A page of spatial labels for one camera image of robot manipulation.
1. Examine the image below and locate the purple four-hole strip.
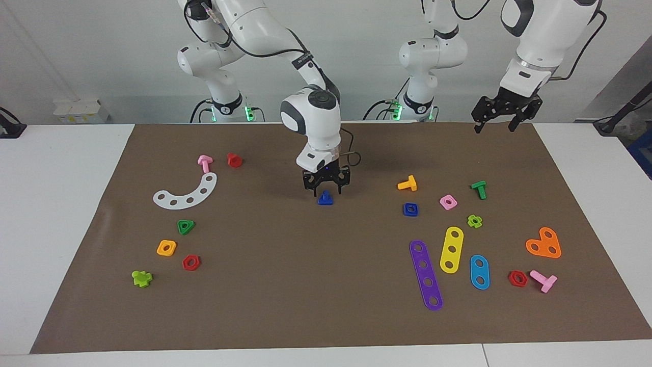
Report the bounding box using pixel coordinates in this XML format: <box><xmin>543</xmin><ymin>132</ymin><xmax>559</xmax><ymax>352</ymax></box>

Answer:
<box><xmin>409</xmin><ymin>240</ymin><xmax>444</xmax><ymax>311</ymax></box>

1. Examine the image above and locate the brown table mat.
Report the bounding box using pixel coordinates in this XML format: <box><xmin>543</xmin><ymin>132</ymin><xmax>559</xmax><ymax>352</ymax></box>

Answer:
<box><xmin>30</xmin><ymin>121</ymin><xmax>652</xmax><ymax>354</ymax></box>

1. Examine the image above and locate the black right base cable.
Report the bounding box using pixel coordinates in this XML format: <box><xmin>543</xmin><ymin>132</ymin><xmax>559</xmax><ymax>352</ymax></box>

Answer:
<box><xmin>191</xmin><ymin>99</ymin><xmax>213</xmax><ymax>123</ymax></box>

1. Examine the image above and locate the white box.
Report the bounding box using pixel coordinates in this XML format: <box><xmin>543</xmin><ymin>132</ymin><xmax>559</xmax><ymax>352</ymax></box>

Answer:
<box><xmin>53</xmin><ymin>99</ymin><xmax>111</xmax><ymax>124</ymax></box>

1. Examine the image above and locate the white curved perforated plate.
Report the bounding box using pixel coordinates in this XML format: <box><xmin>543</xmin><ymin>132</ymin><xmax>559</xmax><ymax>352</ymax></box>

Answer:
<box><xmin>153</xmin><ymin>172</ymin><xmax>218</xmax><ymax>210</ymax></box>

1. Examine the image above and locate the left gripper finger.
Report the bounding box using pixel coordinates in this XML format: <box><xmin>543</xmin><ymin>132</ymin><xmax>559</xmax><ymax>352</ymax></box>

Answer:
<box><xmin>471</xmin><ymin>98</ymin><xmax>505</xmax><ymax>134</ymax></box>
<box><xmin>509</xmin><ymin>98</ymin><xmax>544</xmax><ymax>133</ymax></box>

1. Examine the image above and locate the black stand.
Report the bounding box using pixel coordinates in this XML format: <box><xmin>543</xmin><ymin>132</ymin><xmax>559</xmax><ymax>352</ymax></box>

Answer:
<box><xmin>593</xmin><ymin>84</ymin><xmax>652</xmax><ymax>135</ymax></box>

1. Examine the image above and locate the black left base cable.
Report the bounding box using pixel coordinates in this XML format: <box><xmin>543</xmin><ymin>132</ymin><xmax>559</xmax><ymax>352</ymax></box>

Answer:
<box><xmin>363</xmin><ymin>99</ymin><xmax>404</xmax><ymax>121</ymax></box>

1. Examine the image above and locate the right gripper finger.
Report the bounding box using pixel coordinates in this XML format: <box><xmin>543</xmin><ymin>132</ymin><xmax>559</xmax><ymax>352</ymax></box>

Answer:
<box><xmin>329</xmin><ymin>166</ymin><xmax>351</xmax><ymax>196</ymax></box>
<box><xmin>303</xmin><ymin>171</ymin><xmax>322</xmax><ymax>197</ymax></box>

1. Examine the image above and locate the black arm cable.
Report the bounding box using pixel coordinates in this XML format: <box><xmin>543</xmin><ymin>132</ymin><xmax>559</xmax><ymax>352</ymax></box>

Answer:
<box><xmin>451</xmin><ymin>0</ymin><xmax>608</xmax><ymax>81</ymax></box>
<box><xmin>183</xmin><ymin>0</ymin><xmax>363</xmax><ymax>168</ymax></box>

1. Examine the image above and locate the yellow three-hole strip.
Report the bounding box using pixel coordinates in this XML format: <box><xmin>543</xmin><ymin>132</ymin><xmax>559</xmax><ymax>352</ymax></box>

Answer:
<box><xmin>439</xmin><ymin>226</ymin><xmax>465</xmax><ymax>275</ymax></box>

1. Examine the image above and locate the blue crate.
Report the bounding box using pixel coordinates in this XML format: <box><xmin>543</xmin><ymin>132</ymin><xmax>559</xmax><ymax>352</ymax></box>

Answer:
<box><xmin>628</xmin><ymin>127</ymin><xmax>652</xmax><ymax>180</ymax></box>

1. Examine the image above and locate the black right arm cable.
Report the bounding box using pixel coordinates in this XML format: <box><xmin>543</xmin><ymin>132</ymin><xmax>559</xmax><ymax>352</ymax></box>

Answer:
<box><xmin>183</xmin><ymin>0</ymin><xmax>363</xmax><ymax>168</ymax></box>

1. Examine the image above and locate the orange heart-shaped plate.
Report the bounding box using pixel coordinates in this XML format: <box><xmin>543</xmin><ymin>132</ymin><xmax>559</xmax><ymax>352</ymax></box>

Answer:
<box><xmin>525</xmin><ymin>227</ymin><xmax>562</xmax><ymax>259</ymax></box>

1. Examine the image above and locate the black base cable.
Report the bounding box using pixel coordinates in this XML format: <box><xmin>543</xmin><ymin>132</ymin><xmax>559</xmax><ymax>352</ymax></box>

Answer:
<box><xmin>363</xmin><ymin>99</ymin><xmax>404</xmax><ymax>121</ymax></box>
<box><xmin>191</xmin><ymin>99</ymin><xmax>213</xmax><ymax>123</ymax></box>

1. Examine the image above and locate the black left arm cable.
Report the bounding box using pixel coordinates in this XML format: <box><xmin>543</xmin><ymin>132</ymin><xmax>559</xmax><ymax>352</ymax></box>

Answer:
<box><xmin>451</xmin><ymin>0</ymin><xmax>608</xmax><ymax>81</ymax></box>

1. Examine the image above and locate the black device with cable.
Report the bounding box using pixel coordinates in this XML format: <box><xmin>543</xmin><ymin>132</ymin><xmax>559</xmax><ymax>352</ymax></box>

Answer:
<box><xmin>0</xmin><ymin>106</ymin><xmax>27</xmax><ymax>139</ymax></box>

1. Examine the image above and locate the blue two-hole strip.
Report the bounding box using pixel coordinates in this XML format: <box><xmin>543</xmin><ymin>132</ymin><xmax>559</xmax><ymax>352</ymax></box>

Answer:
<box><xmin>469</xmin><ymin>254</ymin><xmax>491</xmax><ymax>291</ymax></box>

